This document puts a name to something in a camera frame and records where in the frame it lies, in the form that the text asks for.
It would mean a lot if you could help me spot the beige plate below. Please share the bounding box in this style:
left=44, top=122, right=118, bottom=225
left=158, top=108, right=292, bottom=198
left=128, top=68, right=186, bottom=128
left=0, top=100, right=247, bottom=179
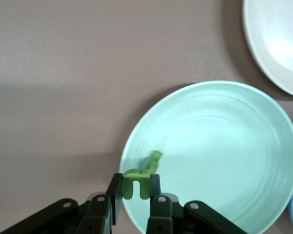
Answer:
left=243, top=0, right=293, bottom=99

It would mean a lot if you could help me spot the green small letter n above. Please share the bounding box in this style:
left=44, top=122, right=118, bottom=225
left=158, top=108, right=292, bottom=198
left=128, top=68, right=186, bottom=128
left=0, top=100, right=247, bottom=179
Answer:
left=122, top=168, right=152, bottom=200

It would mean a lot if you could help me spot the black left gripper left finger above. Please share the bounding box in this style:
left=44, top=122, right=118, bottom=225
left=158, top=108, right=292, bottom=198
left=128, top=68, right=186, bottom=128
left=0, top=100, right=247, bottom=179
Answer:
left=0, top=173, right=124, bottom=234

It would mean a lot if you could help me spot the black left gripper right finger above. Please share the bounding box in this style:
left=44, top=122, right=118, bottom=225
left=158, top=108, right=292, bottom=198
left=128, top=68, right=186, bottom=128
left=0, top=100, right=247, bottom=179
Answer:
left=146, top=173, right=247, bottom=234

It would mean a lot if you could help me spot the brown table cover sheet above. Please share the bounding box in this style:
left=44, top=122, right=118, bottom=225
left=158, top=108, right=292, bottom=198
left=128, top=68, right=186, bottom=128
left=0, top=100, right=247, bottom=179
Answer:
left=0, top=0, right=293, bottom=234

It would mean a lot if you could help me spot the green letter P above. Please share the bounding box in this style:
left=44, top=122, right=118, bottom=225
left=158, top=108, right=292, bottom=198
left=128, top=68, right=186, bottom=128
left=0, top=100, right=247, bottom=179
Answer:
left=146, top=150, right=163, bottom=175

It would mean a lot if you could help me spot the green plate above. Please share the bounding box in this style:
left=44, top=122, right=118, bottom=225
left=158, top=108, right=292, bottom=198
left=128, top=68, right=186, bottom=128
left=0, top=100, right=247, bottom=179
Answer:
left=119, top=80, right=293, bottom=234

